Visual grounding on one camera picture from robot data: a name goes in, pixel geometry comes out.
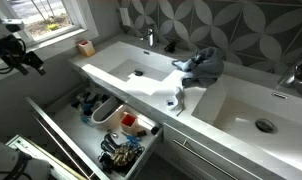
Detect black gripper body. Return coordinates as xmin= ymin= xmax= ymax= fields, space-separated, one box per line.
xmin=0 ymin=34 xmax=29 ymax=72

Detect small wooden box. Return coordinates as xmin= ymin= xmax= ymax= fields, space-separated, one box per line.
xmin=76 ymin=39 xmax=97 ymax=58

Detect orange box with red inside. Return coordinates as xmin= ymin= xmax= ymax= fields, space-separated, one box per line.
xmin=119 ymin=111 xmax=139 ymax=135

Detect small black counter object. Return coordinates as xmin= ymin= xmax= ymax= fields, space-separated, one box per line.
xmin=163 ymin=40 xmax=178 ymax=54

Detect white framed window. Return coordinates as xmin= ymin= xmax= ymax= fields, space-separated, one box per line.
xmin=0 ymin=0 xmax=99 ymax=48

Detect dark toiletry items pile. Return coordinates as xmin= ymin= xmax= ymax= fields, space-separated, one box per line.
xmin=70 ymin=89 xmax=110 ymax=117

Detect small blue bottle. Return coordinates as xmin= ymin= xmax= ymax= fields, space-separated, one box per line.
xmin=79 ymin=114 xmax=95 ymax=127

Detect white oval container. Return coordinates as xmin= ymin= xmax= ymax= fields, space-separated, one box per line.
xmin=90 ymin=95 xmax=125 ymax=126

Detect white rectangular sink basin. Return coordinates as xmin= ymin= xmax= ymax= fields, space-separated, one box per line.
xmin=80 ymin=41 xmax=179 ymax=97
xmin=190 ymin=73 xmax=302 ymax=176

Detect lower white vanity drawer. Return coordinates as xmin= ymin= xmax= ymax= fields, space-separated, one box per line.
xmin=5 ymin=134 xmax=89 ymax=180

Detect open white vanity drawer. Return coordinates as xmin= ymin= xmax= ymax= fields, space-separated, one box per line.
xmin=24 ymin=83 xmax=164 ymax=180

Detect small silver round item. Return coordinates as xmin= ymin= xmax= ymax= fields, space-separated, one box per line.
xmin=107 ymin=129 xmax=120 ymax=140

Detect black hair clips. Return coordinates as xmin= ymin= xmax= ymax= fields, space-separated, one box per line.
xmin=100 ymin=132 xmax=120 ymax=155

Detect chrome sink faucet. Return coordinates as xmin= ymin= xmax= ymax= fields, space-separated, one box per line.
xmin=278 ymin=54 xmax=302 ymax=100
xmin=139 ymin=27 xmax=156 ymax=48

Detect camouflage hair scrunchie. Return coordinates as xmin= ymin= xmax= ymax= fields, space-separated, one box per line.
xmin=110 ymin=145 xmax=136 ymax=167

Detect blue crumpled towel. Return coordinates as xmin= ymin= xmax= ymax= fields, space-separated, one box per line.
xmin=171 ymin=46 xmax=226 ymax=89

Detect closed white vanity drawer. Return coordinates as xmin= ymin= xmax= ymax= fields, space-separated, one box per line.
xmin=162 ymin=122 xmax=270 ymax=180

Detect chrome sink drain plug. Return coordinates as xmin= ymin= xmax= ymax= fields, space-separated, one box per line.
xmin=254 ymin=118 xmax=277 ymax=134

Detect white wall outlet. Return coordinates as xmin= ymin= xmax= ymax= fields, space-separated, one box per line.
xmin=119 ymin=7 xmax=132 ymax=28

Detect blue hair ties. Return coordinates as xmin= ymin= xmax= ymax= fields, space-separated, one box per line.
xmin=125 ymin=133 xmax=143 ymax=148

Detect metal bar drawer handle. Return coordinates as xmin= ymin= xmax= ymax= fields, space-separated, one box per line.
xmin=172 ymin=138 xmax=239 ymax=180

